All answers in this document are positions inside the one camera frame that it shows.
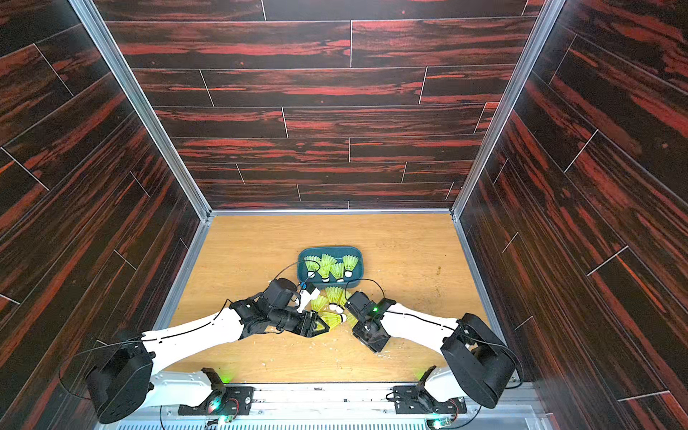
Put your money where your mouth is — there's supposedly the aluminium front rail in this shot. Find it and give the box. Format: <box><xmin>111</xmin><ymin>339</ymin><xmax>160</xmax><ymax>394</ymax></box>
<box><xmin>113</xmin><ymin>383</ymin><xmax>556</xmax><ymax>429</ymax></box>

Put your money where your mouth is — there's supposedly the yellow shuttlecock pile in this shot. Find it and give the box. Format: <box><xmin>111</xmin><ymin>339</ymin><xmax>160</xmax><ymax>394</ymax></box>
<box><xmin>320</xmin><ymin>312</ymin><xmax>346</xmax><ymax>330</ymax></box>

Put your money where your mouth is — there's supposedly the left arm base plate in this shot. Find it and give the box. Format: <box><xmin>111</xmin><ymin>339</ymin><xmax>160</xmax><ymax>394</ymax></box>
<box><xmin>177</xmin><ymin>367</ymin><xmax>255</xmax><ymax>419</ymax></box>

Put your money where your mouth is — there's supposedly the teal plastic storage box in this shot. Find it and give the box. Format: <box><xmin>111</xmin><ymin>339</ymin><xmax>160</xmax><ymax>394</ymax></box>
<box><xmin>297</xmin><ymin>245</ymin><xmax>365</xmax><ymax>290</ymax></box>

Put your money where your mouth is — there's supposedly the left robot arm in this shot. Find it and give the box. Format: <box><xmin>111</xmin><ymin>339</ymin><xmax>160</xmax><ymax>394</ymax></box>
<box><xmin>86</xmin><ymin>297</ymin><xmax>330</xmax><ymax>424</ymax></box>

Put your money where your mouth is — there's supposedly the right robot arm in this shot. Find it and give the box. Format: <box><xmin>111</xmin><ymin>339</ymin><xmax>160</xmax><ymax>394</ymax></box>
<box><xmin>346</xmin><ymin>291</ymin><xmax>519</xmax><ymax>413</ymax></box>

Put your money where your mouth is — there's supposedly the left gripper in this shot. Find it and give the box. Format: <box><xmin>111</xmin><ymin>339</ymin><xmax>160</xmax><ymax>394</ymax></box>
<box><xmin>269</xmin><ymin>308</ymin><xmax>331</xmax><ymax>338</ymax></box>

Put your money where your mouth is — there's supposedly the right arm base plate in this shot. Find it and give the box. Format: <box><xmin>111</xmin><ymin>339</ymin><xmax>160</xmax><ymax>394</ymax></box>
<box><xmin>385</xmin><ymin>366</ymin><xmax>467</xmax><ymax>417</ymax></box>

